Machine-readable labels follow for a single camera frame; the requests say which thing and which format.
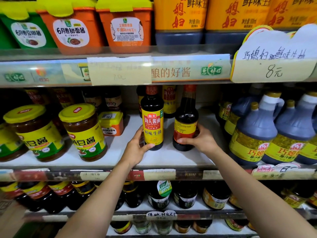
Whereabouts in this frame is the person's left hand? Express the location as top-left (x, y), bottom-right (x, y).
top-left (121, 125), bottom-right (155, 168)

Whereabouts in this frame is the person's right hand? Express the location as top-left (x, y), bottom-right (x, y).
top-left (177, 123), bottom-right (221, 159)

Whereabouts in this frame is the yellow label soy sauce bottle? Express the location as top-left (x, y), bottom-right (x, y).
top-left (140, 85), bottom-right (164, 151)
top-left (24, 88), bottom-right (48, 105)
top-left (52, 88), bottom-right (75, 108)
top-left (162, 85), bottom-right (177, 119)

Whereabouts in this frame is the vinegar bottle red cap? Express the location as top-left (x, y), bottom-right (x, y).
top-left (82, 88), bottom-right (102, 112)
top-left (104, 87), bottom-right (123, 112)

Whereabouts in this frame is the person's right forearm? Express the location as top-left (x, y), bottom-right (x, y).
top-left (210, 148), bottom-right (317, 238)

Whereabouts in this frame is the person's left forearm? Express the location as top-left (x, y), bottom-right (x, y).
top-left (55, 158), bottom-right (139, 238)

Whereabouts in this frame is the row of olive label bottles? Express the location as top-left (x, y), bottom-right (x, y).
top-left (215, 84), bottom-right (317, 166)

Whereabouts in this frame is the row of large dark bottles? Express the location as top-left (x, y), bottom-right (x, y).
top-left (0, 180), bottom-right (317, 214)

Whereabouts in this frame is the handwritten white price tag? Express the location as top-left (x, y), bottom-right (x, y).
top-left (146, 210), bottom-right (178, 220)

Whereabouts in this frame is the small cloud shaped price sign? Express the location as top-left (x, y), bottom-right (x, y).
top-left (251, 162), bottom-right (317, 181)

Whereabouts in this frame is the row of short sauce jars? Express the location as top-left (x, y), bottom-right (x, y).
top-left (110, 219), bottom-right (257, 235)

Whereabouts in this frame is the large cloud shaped price sign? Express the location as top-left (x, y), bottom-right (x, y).
top-left (230, 24), bottom-right (317, 84)

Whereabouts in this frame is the large jug orange label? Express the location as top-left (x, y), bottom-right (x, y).
top-left (204, 0), bottom-right (273, 51)
top-left (153, 0), bottom-right (210, 54)
top-left (265, 0), bottom-right (317, 31)

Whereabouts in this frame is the printed brown cardboard box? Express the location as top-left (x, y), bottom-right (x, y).
top-left (0, 193), bottom-right (28, 238)

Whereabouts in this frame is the green tub yellow lid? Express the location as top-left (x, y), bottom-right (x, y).
top-left (0, 1), bottom-right (57, 49)

